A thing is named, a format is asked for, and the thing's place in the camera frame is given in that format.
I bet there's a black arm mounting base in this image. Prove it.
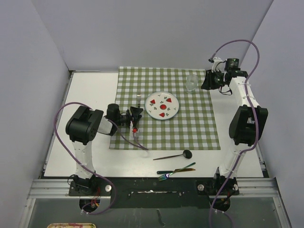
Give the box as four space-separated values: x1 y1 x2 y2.
67 177 239 214

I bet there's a black spoon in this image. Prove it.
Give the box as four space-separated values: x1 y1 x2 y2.
153 150 193 161

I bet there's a silver fork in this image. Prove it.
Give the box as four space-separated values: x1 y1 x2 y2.
136 91 142 108

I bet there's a clear drinking glass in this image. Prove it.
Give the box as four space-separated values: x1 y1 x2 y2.
186 75 199 93

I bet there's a green white checkered tablecloth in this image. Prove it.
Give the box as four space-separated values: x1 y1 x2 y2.
110 66 220 150

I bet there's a purple cable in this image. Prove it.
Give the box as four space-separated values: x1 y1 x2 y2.
53 102 150 216
209 39 261 228

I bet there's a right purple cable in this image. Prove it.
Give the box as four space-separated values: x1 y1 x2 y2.
209 39 261 228

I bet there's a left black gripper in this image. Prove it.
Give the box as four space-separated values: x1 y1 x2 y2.
115 107 143 129

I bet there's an iridescent rainbow fork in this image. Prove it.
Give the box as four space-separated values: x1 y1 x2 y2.
158 162 196 181

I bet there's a green handled knife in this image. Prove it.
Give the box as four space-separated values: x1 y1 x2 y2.
156 168 195 175

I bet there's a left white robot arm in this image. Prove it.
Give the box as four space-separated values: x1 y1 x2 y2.
66 104 143 195

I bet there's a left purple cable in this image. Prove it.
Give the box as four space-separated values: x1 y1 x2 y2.
53 102 150 216

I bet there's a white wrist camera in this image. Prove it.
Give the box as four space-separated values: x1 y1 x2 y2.
130 121 139 139
209 57 225 72

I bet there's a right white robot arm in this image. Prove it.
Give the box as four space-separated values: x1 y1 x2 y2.
201 57 268 194

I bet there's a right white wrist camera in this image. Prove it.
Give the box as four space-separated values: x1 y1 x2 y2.
209 57 225 72

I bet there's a yellow rimmed tray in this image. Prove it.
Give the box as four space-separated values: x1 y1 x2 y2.
47 223 96 228

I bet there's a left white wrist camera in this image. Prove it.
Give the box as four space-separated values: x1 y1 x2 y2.
130 121 139 139

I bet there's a white plate with strawberries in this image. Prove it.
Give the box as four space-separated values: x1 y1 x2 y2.
145 92 180 120

